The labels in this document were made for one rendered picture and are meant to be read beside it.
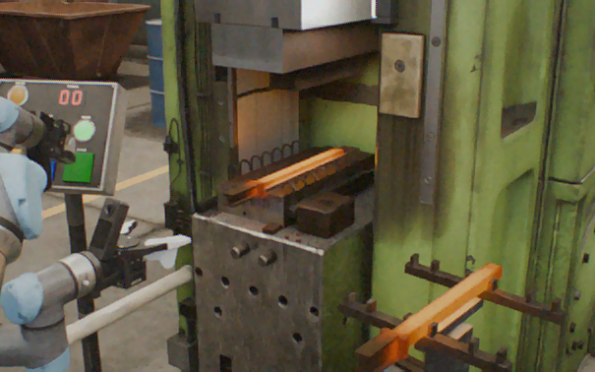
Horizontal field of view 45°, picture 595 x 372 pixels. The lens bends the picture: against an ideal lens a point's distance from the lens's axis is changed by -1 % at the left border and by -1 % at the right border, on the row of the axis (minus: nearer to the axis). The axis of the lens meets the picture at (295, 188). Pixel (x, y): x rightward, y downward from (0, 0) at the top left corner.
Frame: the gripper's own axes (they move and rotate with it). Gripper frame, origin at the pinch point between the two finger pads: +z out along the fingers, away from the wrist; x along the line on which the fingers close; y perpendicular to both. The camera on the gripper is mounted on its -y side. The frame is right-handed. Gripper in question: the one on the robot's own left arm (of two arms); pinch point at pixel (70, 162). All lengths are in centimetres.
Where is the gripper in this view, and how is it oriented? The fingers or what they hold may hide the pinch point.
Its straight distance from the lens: 182.0
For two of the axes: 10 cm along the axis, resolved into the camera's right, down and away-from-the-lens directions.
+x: -9.8, -0.6, 1.7
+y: 0.9, -9.8, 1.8
